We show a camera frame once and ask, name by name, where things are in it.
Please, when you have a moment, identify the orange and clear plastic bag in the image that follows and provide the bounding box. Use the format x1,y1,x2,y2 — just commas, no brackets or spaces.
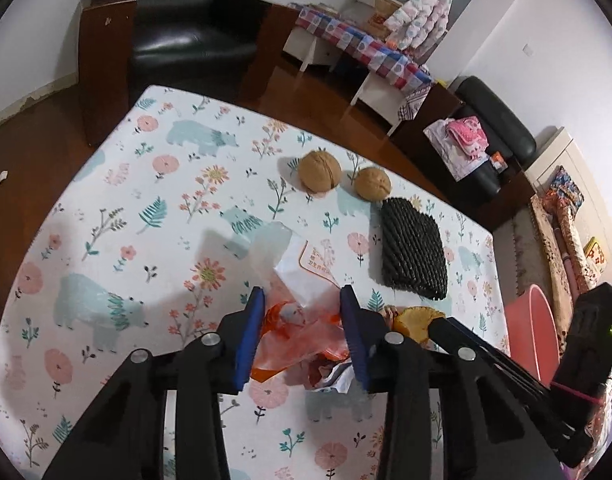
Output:
248,221,357,386

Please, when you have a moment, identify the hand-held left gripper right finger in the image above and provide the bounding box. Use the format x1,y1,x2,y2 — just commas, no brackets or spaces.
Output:
339,284,552,480

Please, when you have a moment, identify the checkered tablecloth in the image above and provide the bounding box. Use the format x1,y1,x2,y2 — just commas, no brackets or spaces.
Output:
295,4,434,92

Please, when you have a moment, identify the pink plastic basin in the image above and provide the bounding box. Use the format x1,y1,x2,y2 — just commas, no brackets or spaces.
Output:
503,284,562,386

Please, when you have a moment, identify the yellow patterned cushion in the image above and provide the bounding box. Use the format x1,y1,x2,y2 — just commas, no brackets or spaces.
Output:
583,237,612,273

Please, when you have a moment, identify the pastel dotted padded jacket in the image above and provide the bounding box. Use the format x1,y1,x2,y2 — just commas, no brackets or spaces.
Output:
384,0,457,51

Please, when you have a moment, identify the black leather armchair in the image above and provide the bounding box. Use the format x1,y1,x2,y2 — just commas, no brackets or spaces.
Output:
80,0,287,148
391,76,537,226

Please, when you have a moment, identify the small brown walnut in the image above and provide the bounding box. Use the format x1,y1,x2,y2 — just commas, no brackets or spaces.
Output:
353,166,393,203

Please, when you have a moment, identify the floral bear print tablecloth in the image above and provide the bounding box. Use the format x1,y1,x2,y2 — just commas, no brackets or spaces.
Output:
0,85,512,480

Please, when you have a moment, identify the black foam fruit net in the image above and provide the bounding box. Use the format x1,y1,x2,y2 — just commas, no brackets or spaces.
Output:
379,197,449,301

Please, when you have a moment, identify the white side table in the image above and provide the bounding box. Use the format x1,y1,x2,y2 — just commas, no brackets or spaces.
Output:
283,25,417,136

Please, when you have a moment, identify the pale yellow foam fruit net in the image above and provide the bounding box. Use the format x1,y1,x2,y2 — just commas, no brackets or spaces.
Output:
386,306,447,346

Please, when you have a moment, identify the patterned hanging cloth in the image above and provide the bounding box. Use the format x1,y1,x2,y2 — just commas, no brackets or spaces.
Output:
397,85,431,123

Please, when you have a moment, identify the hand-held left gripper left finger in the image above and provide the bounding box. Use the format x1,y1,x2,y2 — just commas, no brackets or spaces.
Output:
43,287,265,480

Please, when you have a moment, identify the pink folded cloth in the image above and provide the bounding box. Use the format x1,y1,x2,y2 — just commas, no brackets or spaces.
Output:
446,116,488,158

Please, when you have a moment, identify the colourful patterned pillow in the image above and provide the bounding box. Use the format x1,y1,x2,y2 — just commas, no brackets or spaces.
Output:
545,166,585,211

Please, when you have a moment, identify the large brown walnut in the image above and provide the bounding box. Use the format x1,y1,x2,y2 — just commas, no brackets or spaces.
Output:
298,149,343,194

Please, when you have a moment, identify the white folded cloth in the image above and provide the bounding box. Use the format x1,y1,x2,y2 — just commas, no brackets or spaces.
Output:
424,120,489,181

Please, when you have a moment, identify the cream bed headboard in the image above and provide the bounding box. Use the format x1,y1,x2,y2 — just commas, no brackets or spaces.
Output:
523,127,612,261

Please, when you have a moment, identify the brown floral blanket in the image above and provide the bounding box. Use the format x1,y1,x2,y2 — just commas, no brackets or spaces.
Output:
528,192,602,331

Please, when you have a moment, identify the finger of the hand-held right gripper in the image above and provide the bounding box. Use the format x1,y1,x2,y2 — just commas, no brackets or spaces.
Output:
428,317,595,468
445,316,567,401

